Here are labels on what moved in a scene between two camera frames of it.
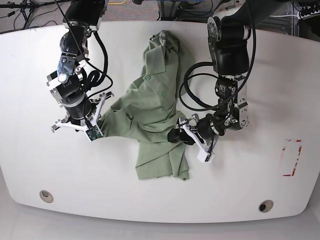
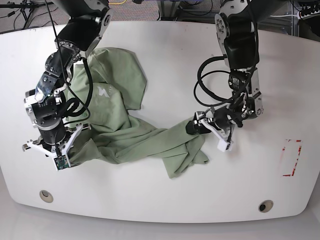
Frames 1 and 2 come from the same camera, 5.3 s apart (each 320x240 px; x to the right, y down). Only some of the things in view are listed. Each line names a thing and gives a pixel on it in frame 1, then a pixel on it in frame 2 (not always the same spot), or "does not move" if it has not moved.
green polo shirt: x=149 y=108 to x=104 y=87
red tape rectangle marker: x=292 y=174 does not move
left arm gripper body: x=85 y=117 to x=59 y=152
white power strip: x=301 y=17 does not move
